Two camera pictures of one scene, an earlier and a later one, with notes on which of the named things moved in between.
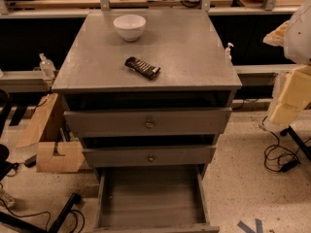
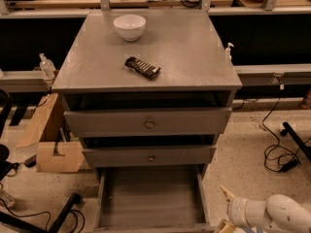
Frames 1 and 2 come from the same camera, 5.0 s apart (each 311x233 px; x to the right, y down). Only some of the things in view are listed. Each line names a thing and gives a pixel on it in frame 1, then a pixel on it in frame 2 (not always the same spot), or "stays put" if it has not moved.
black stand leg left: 24,224 stays put
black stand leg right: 297,139 stays put
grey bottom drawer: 155,199 stays put
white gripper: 299,36 -> 235,209
